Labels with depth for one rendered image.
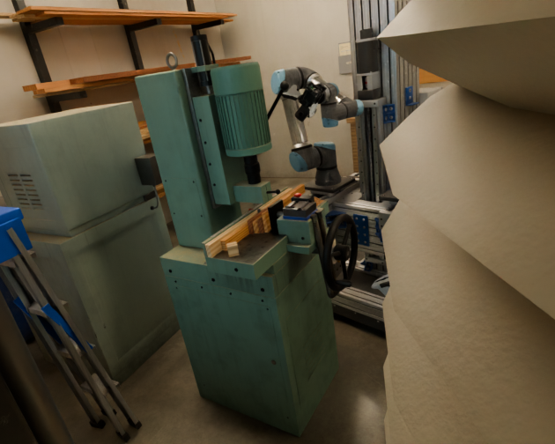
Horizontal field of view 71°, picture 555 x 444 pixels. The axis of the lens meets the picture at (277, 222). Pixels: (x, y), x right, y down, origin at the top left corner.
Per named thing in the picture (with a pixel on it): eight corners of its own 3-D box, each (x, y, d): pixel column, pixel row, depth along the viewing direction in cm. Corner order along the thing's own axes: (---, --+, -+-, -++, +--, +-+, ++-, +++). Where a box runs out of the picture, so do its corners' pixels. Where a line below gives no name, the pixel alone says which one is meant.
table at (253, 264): (280, 285, 125) (277, 269, 123) (207, 271, 141) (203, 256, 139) (349, 213, 171) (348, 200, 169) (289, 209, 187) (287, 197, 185)
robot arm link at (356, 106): (307, 80, 220) (362, 122, 191) (291, 84, 216) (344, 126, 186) (310, 60, 212) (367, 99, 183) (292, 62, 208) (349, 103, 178)
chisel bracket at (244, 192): (264, 207, 152) (261, 187, 148) (235, 205, 159) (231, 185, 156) (274, 201, 157) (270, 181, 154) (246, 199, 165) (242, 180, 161)
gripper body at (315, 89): (304, 83, 159) (317, 79, 168) (294, 100, 164) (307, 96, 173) (318, 94, 158) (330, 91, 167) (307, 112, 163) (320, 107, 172)
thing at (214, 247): (211, 257, 137) (209, 245, 135) (207, 257, 138) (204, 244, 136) (293, 197, 183) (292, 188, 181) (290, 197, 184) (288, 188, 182)
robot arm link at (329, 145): (341, 164, 218) (339, 139, 213) (321, 170, 213) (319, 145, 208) (329, 160, 228) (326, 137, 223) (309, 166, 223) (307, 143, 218)
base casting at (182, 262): (275, 299, 142) (270, 277, 138) (163, 275, 171) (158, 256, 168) (326, 244, 176) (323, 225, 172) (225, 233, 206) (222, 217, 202)
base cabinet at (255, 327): (299, 439, 168) (276, 299, 141) (199, 396, 198) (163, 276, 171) (340, 367, 202) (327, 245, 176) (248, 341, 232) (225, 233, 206)
